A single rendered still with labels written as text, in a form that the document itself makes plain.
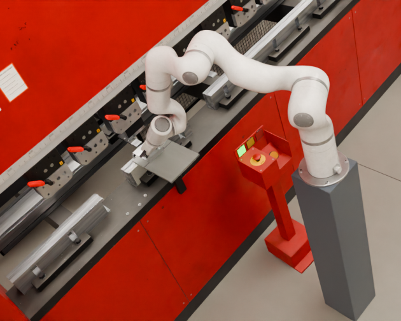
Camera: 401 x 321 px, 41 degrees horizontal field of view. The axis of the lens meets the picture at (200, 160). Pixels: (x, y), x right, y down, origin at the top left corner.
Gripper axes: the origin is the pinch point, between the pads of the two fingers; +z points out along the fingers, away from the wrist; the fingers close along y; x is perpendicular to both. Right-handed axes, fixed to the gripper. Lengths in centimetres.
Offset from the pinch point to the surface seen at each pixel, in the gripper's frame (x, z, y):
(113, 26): -39, -41, -12
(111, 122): -17.2, -15.4, 8.5
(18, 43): -50, -54, 24
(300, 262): 95, 52, -32
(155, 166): 7.3, -3.0, 4.7
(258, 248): 75, 70, -27
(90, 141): -17.0, -15.4, 20.5
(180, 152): 10.6, -6.0, -6.9
